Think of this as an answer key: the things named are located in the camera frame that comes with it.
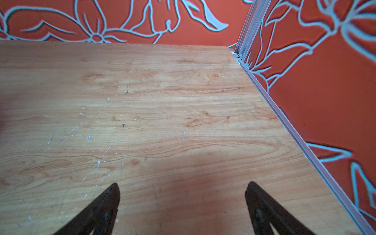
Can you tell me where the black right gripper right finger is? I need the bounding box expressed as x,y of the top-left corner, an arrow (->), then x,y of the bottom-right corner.
245,181 -> 314,235

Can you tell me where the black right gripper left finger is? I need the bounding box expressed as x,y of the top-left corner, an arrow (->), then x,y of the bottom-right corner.
55,183 -> 120,235

